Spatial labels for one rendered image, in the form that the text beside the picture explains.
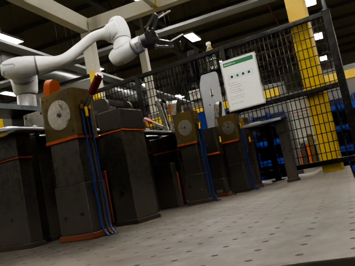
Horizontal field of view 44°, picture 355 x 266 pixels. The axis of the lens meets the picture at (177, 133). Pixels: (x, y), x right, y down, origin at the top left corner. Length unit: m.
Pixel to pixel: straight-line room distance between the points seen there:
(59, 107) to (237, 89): 1.66
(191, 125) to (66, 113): 0.66
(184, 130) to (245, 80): 1.03
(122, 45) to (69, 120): 1.39
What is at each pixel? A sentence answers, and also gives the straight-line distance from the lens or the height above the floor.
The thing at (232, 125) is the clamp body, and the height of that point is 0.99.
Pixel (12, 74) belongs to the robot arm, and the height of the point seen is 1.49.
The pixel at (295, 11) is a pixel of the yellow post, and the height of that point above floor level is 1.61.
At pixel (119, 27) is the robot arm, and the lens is 2.49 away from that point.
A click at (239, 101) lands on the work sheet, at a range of 2.60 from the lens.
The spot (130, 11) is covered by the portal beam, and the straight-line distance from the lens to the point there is 6.62.
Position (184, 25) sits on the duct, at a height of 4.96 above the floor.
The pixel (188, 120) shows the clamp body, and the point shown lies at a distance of 1.63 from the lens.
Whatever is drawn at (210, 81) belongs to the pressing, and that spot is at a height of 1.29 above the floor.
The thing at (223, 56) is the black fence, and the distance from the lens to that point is 2.68.
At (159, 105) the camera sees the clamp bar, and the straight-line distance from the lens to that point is 2.19.
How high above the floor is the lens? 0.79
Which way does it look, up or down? 7 degrees up
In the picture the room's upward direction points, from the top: 11 degrees counter-clockwise
